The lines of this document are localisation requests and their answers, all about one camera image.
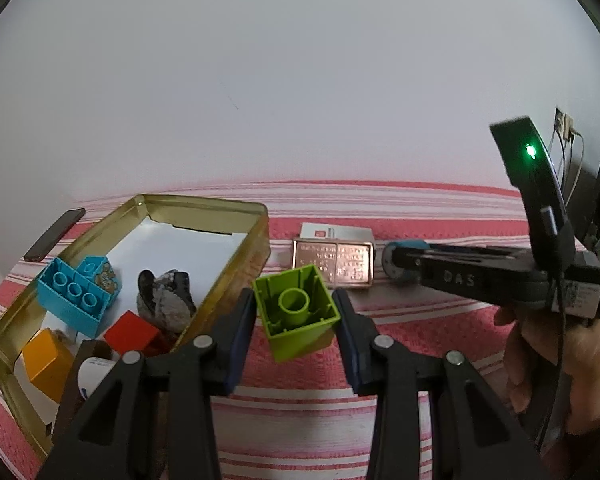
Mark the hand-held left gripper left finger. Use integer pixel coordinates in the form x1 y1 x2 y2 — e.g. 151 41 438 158
37 288 257 480

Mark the grey cable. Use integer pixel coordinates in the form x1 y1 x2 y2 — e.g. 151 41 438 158
567 130 587 202

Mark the blue building brick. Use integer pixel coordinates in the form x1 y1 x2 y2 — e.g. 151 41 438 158
36 258 113 339

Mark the orange wooden cube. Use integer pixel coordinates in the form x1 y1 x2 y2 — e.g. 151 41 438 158
21 328 76 404

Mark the gold metal tin box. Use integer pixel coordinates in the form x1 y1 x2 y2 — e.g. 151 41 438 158
0 194 271 463

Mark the person's right hand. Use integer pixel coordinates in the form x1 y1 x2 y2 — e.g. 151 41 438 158
495 305 600 436

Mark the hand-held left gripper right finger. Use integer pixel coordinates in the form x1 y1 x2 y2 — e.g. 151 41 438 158
332 288 553 480

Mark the red striped tablecloth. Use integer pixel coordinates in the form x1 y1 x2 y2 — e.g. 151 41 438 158
0 180 600 480

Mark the red building brick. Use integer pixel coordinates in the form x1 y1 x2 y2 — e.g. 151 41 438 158
103 310 173 358

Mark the black smartphone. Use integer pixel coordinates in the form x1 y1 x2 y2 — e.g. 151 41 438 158
23 208 87 262

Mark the blue cylinder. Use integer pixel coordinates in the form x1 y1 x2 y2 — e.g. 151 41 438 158
381 240 431 282

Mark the white cardboard box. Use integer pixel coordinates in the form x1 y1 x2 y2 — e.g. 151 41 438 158
299 222 374 246

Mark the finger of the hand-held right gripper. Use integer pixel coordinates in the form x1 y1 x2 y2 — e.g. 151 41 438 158
394 249 431 285
426 241 532 262

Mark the blue brick with bear print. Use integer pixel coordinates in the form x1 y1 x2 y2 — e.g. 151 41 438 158
77 256 124 297

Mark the green building brick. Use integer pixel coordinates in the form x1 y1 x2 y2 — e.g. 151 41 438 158
252 265 342 363

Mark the dark blue cable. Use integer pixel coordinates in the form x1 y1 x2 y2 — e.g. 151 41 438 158
559 135 569 197

